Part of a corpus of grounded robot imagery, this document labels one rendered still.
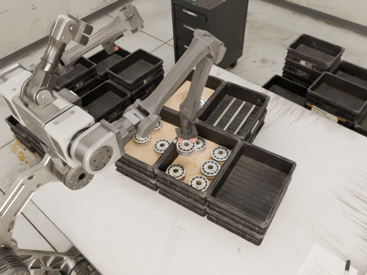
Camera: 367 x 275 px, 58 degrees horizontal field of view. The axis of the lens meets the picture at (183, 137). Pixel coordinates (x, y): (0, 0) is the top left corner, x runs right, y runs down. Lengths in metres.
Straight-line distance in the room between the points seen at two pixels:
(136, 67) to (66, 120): 1.98
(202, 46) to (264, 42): 3.13
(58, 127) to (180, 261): 0.90
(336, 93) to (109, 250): 2.06
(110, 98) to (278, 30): 2.45
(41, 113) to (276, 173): 1.18
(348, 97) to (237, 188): 1.47
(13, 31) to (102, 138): 3.42
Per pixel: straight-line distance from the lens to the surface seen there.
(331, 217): 1.90
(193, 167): 1.78
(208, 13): 2.99
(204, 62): 1.29
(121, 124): 1.10
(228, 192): 1.70
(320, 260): 1.78
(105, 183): 1.95
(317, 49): 3.36
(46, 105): 1.19
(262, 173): 1.80
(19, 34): 4.42
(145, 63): 3.07
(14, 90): 1.31
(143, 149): 1.88
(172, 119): 1.96
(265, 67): 3.87
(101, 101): 2.92
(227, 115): 2.05
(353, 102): 2.88
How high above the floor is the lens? 2.27
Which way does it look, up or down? 48 degrees down
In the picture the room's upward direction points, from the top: 3 degrees counter-clockwise
